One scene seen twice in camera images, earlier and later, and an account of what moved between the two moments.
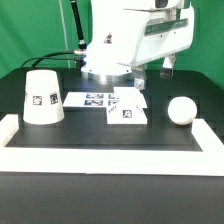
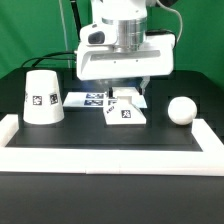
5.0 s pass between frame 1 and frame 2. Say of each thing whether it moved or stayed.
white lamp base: stayed
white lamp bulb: stayed
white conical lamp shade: stayed
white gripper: moved
